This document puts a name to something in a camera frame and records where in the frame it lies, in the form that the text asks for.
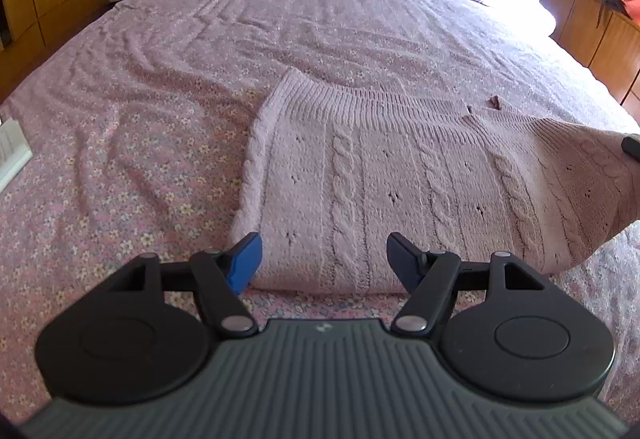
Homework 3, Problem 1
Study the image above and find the wooden dresser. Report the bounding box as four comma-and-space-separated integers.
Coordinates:
541, 0, 640, 118

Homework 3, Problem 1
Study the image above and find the pink cable knit cardigan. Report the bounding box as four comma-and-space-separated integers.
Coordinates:
229, 70, 639, 294

